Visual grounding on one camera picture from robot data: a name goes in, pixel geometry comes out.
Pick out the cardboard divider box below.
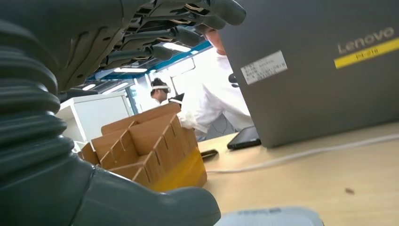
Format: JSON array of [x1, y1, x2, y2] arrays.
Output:
[[78, 103, 208, 193]]

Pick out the ceiling tube light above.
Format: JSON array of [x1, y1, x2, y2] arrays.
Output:
[[113, 67, 148, 73], [162, 42, 192, 53]]

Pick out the person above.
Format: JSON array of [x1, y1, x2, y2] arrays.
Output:
[[177, 28, 255, 142], [149, 78, 172, 106]]

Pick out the black monitor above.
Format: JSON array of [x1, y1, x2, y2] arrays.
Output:
[[168, 93, 185, 105]]

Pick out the small black device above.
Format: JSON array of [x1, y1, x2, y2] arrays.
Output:
[[201, 149, 219, 161]]

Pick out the grey laptop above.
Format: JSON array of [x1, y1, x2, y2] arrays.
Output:
[[218, 0, 399, 149]]

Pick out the black smartphone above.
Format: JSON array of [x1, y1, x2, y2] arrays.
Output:
[[227, 125, 262, 150]]

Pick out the white cabinet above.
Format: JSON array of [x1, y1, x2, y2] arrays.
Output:
[[56, 92, 134, 153]]

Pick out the white laptop cable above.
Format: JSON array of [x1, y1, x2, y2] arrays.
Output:
[[206, 134, 399, 174]]

